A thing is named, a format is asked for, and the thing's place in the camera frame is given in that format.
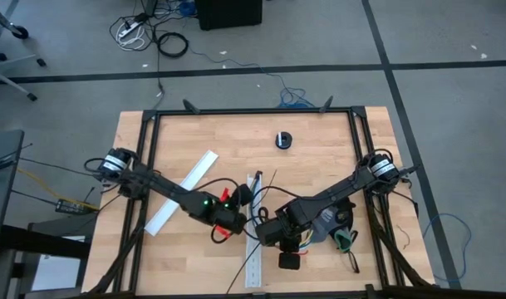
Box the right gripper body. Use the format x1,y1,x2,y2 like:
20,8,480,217
275,205,303,271

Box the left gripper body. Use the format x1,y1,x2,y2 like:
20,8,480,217
213,184,256,237

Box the white slotted cable duct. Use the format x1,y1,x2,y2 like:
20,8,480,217
244,173,264,289

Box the black wire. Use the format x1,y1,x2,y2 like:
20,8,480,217
252,176,263,208

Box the white duct cover strip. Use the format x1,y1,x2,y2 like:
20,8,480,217
144,149,219,237

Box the printed grey work glove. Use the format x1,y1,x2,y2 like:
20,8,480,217
310,199,357,244

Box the black safety glasses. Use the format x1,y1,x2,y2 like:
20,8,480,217
342,248,361,275

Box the small black round disc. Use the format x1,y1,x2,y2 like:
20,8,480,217
274,131,294,150

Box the small black device box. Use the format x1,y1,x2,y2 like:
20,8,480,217
54,198,88,215

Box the white panel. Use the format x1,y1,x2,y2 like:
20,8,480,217
29,234,86,292

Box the black stand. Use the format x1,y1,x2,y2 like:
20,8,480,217
0,223,92,299

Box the black computer case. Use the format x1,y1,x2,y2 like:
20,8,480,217
194,0,263,32

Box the white power strip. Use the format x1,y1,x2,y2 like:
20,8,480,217
116,18,145,42

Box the dark desk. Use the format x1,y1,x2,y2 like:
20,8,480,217
0,129,26,258

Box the black left camera cable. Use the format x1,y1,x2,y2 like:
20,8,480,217
209,225,233,245

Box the black camera cable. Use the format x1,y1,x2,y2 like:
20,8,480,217
209,225,233,245
257,185,316,225

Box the black right camera cable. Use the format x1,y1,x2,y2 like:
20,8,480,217
257,185,316,225

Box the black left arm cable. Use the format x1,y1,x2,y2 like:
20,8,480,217
192,177,242,194

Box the thin dark wire scrap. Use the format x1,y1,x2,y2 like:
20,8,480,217
395,224,412,251

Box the blue floor cable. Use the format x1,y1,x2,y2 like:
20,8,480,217
421,212,474,284
188,47,317,110

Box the black floor cable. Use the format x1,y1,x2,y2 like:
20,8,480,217
152,53,167,100

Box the yellow floor cable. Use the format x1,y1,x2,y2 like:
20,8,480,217
14,167,101,212

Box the black coiled cable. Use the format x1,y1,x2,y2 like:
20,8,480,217
156,31,189,59

